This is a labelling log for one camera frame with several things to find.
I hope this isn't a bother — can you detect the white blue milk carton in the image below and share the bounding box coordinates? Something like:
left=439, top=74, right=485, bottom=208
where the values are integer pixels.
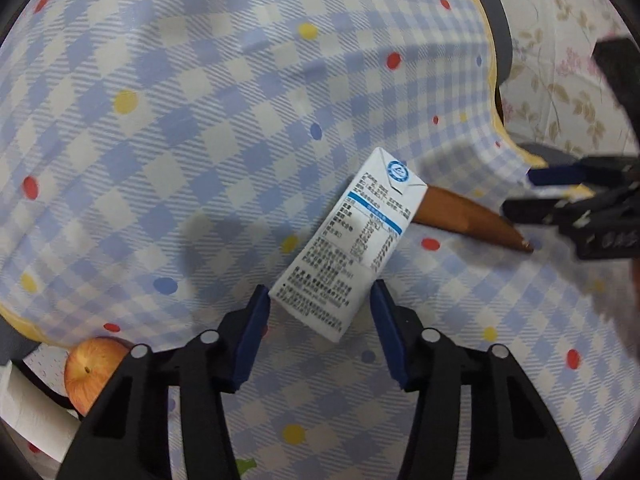
left=268, top=146, right=427, bottom=344

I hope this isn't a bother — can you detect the red apple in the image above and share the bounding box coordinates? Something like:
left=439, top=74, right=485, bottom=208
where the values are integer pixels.
left=63, top=338, right=134, bottom=417

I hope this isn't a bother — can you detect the blue checkered dotted blanket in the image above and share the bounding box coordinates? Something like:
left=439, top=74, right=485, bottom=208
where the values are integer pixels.
left=0, top=0, right=640, bottom=480

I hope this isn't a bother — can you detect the white toilet paper roll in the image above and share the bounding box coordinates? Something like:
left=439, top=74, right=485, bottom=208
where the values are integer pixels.
left=0, top=364, right=82, bottom=467

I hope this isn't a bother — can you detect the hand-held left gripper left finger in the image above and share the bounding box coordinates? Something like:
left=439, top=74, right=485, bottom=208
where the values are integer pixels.
left=57, top=284, right=273, bottom=480

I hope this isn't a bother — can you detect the floral printed cloth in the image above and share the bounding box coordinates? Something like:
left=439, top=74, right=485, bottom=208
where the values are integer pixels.
left=475, top=0, right=640, bottom=161

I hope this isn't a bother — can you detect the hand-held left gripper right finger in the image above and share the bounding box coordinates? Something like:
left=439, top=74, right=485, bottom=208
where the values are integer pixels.
left=369, top=279, right=585, bottom=480

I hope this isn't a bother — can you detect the brown paper cone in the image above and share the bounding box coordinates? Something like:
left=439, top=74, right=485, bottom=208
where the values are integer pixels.
left=410, top=184, right=535, bottom=253

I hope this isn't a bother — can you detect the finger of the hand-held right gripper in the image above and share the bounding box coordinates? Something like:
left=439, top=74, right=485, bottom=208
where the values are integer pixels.
left=526, top=156, right=640, bottom=189
left=501, top=192, right=640, bottom=233

